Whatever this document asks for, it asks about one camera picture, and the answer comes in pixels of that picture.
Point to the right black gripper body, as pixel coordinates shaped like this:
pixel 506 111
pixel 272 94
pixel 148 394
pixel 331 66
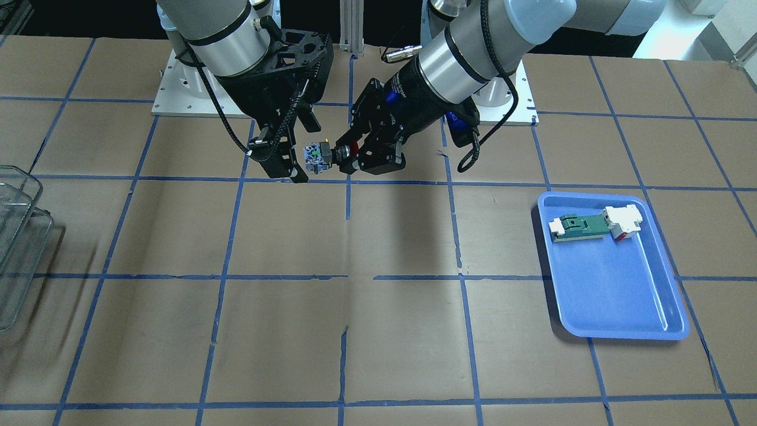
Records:
pixel 253 96

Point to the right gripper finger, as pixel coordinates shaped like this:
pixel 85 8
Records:
pixel 279 161
pixel 306 116

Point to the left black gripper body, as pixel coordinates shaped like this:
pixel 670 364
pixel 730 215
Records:
pixel 416 102

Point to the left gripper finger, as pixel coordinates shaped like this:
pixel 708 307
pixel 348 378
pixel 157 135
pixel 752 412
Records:
pixel 377 157
pixel 357 130

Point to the red emergency stop button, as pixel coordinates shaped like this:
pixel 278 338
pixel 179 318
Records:
pixel 320 156

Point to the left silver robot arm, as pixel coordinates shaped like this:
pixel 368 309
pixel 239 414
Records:
pixel 486 40

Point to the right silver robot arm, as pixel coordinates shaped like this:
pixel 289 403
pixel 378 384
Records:
pixel 221 38

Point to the green terminal block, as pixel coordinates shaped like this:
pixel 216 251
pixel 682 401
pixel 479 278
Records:
pixel 577 227

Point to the white circuit breaker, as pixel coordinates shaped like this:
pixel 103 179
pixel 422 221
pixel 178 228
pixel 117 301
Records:
pixel 623 222

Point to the blue plastic tray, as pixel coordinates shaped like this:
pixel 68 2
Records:
pixel 606 288

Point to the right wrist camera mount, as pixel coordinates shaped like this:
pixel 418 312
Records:
pixel 300 56

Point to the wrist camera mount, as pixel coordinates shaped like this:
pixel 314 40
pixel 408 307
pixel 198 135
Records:
pixel 300 56
pixel 462 121

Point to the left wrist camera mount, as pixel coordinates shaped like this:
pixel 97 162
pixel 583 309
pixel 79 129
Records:
pixel 462 121

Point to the aluminium frame post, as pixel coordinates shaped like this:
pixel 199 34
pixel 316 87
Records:
pixel 351 26

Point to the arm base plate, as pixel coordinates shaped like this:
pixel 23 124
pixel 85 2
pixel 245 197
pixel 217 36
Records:
pixel 495 99
pixel 181 93

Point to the wire mesh shelf basket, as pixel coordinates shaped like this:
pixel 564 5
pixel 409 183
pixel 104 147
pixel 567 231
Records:
pixel 25 231

